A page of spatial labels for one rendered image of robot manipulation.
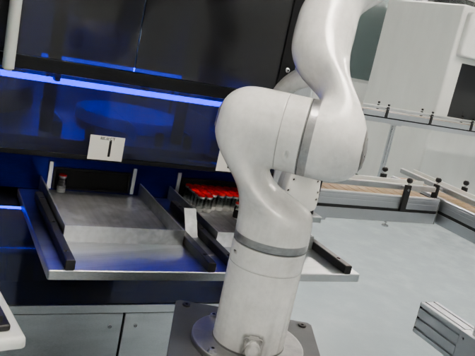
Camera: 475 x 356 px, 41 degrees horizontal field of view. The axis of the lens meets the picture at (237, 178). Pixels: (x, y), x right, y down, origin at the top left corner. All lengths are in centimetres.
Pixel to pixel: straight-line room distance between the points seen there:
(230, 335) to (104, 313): 75
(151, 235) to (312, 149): 55
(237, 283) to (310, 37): 41
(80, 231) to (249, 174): 49
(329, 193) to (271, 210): 106
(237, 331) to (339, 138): 34
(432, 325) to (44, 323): 134
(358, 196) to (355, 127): 115
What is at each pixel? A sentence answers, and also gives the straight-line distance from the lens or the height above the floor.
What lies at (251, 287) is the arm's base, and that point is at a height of 99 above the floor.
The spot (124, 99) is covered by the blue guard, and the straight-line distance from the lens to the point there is 155.
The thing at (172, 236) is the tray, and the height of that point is 90.
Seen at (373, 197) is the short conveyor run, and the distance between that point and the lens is 212.
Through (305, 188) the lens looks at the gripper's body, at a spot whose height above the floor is 103.
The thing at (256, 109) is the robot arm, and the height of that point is 125.
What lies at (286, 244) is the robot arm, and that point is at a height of 107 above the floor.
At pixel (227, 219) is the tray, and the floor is 88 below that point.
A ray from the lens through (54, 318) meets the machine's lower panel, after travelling 171.
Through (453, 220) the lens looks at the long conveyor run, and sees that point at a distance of 229.
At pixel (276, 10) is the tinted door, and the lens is 168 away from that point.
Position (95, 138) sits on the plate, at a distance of 155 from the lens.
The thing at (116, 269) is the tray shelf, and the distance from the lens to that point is 124.
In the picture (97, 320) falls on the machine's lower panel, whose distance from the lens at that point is 174.
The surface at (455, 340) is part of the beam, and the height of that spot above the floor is 51.
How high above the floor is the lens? 137
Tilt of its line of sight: 13 degrees down
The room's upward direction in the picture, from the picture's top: 12 degrees clockwise
